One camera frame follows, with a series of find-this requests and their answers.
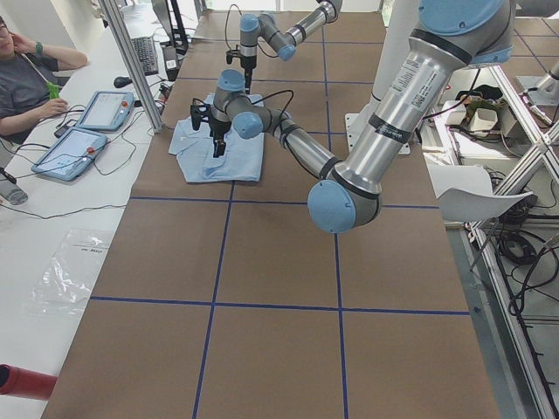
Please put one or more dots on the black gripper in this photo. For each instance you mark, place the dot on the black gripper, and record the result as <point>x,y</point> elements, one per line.
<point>248,65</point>
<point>217,129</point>

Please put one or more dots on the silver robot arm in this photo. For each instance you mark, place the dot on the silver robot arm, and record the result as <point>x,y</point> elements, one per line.
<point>435,39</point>
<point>284,43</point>

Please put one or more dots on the black keyboard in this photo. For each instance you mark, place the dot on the black keyboard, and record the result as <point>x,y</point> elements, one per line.
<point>146,53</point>

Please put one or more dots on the upper blue teach pendant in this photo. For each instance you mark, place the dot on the upper blue teach pendant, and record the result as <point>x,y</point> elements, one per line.
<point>106,111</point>

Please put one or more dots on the blue teach pendant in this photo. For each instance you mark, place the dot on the blue teach pendant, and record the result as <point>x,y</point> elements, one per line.
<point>106,111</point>
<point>71,154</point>

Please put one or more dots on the black computer mouse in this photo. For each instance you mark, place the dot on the black computer mouse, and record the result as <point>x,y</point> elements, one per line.
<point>121,81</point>

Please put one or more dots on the lower blue teach pendant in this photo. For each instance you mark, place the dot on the lower blue teach pendant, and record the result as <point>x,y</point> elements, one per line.
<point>71,154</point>

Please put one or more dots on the seated person in grey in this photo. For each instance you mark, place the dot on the seated person in grey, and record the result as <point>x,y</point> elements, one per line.
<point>28,68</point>

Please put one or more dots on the clear plastic bag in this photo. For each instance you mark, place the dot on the clear plastic bag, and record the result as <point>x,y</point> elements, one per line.
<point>69,278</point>

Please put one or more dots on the clear water bottle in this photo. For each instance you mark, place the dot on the clear water bottle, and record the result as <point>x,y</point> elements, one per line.
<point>10,190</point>

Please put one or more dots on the red fire extinguisher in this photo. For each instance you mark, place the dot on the red fire extinguisher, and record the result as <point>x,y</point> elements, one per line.
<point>24,383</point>

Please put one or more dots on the aluminium frame post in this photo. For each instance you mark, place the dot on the aluminium frame post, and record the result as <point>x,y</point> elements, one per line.
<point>119,29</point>

